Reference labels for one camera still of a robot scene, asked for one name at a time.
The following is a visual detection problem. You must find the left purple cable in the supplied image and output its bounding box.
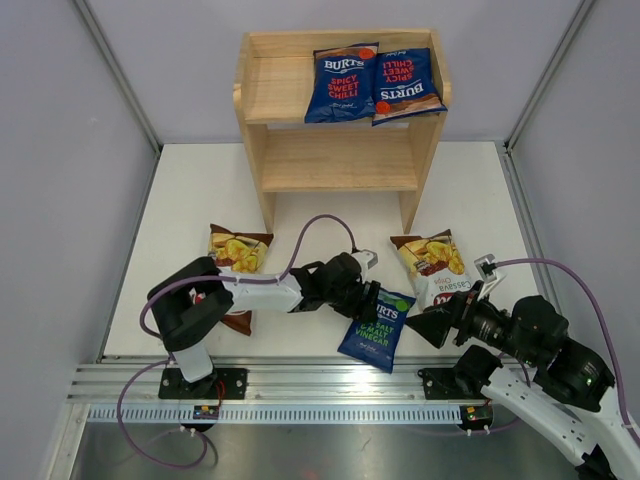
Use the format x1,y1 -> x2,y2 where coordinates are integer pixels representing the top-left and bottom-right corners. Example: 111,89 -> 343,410
117,214 -> 359,471

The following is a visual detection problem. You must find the white slotted cable duct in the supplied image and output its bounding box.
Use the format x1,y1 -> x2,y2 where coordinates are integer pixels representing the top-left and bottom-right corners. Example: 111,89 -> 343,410
88,404 -> 493,429

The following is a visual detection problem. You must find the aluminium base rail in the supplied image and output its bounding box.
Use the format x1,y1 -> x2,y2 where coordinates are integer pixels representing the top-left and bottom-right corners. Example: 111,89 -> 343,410
67,354 -> 501,407

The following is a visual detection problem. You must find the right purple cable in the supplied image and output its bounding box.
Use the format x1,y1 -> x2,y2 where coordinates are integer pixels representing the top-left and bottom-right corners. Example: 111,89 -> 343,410
494,257 -> 640,431

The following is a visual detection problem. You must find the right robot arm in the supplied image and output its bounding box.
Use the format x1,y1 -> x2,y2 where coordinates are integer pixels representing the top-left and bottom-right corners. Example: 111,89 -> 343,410
406,282 -> 639,479

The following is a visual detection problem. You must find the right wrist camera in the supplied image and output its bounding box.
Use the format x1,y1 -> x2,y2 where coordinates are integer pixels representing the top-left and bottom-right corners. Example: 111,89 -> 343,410
474,254 -> 507,299

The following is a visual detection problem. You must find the chuba cassava chips bag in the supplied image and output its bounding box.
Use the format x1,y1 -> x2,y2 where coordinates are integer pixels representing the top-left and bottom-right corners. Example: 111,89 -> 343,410
189,224 -> 274,336
390,229 -> 472,310

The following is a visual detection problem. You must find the right Chuba cassava chips bag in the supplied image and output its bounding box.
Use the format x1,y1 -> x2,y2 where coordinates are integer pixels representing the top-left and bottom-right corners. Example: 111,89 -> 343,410
390,229 -> 472,310

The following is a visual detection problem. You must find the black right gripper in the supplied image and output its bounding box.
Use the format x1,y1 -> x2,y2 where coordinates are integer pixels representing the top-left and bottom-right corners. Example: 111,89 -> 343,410
404,278 -> 539,363

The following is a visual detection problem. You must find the Burts sea salt vinegar bag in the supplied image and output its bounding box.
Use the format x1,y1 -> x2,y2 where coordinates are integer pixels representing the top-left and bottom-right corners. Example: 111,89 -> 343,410
337,289 -> 416,374

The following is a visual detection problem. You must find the small blue Burts chilli bag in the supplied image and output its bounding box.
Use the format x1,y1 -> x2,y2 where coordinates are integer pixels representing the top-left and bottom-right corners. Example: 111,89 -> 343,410
304,42 -> 379,123

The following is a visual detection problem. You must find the left Chuba cassava chips bag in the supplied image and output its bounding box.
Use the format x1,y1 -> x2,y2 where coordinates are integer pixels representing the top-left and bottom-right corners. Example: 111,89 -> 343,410
189,224 -> 274,336

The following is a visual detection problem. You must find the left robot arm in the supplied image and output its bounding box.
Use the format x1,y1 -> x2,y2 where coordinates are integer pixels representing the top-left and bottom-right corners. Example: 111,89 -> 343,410
141,250 -> 380,398

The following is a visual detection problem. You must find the large blue Burts chilli bag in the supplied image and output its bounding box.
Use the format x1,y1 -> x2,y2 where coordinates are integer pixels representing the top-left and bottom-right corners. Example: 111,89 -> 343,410
372,48 -> 447,126

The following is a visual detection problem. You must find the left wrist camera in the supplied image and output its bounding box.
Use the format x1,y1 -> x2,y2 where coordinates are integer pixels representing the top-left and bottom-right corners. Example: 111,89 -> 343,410
351,249 -> 378,281

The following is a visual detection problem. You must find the wooden two-tier shelf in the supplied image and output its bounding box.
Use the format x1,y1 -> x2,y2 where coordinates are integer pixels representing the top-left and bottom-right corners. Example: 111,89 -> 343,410
233,29 -> 452,232

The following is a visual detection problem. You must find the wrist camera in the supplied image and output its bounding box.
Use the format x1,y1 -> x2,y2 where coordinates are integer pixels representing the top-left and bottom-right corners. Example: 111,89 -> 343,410
351,249 -> 378,281
474,254 -> 507,299

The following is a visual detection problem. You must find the purple cable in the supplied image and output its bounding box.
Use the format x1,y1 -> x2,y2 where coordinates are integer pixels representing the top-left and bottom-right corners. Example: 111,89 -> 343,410
117,214 -> 359,471
494,257 -> 640,431

